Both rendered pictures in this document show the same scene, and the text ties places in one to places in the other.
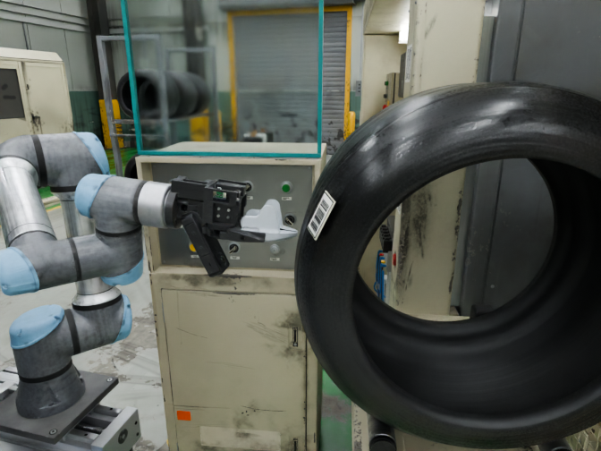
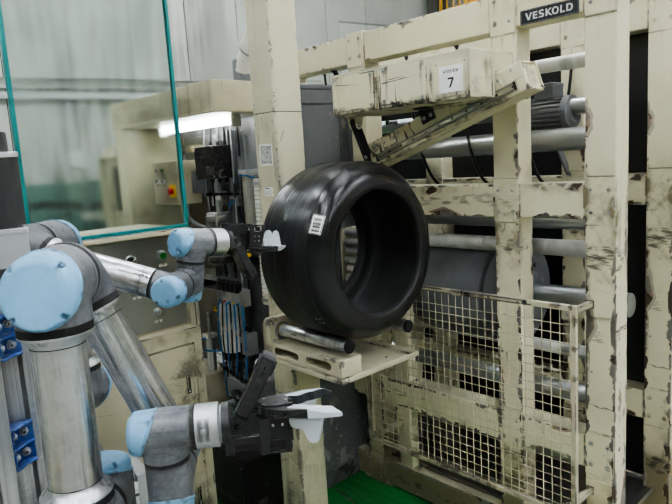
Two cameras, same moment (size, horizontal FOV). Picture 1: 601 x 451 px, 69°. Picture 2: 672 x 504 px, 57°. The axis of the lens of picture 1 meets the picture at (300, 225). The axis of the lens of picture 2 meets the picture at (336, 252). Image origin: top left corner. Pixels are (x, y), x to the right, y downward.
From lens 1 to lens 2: 141 cm
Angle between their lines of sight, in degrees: 48
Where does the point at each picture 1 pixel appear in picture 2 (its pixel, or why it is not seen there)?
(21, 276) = (183, 289)
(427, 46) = (282, 145)
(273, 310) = (169, 364)
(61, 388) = not seen: hidden behind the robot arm
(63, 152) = (64, 234)
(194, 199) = (240, 233)
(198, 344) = (104, 425)
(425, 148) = (350, 188)
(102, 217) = (196, 252)
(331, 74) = not seen: outside the picture
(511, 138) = (373, 181)
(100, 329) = (100, 387)
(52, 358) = not seen: hidden behind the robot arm
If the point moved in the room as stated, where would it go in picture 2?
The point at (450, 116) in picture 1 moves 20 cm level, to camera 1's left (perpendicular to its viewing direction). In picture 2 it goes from (353, 175) to (307, 179)
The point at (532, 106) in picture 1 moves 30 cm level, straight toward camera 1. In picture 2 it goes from (375, 169) to (422, 168)
